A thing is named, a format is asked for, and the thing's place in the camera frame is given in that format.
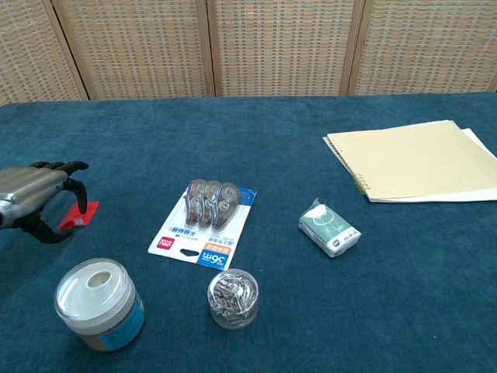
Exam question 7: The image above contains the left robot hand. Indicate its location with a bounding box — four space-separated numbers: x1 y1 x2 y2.
0 160 90 245

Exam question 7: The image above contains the red tape strip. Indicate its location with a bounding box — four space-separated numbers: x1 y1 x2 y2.
58 200 100 231

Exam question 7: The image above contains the correction tape blister pack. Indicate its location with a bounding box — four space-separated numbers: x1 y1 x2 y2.
147 179 259 271

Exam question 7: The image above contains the clear jar with blue label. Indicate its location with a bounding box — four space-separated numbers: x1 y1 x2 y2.
53 258 146 353

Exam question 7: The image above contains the teal table cloth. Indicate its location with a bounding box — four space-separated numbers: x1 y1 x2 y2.
0 91 497 373

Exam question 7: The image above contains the clear tub of paper clips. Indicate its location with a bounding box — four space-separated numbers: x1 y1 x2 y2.
207 268 260 331

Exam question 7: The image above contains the woven folding screen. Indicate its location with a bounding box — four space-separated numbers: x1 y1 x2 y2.
0 0 497 106

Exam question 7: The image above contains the green tissue packet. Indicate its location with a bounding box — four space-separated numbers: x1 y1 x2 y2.
297 197 363 259

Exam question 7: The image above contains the tan spiral notebook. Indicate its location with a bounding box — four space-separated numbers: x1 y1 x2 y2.
322 120 497 203

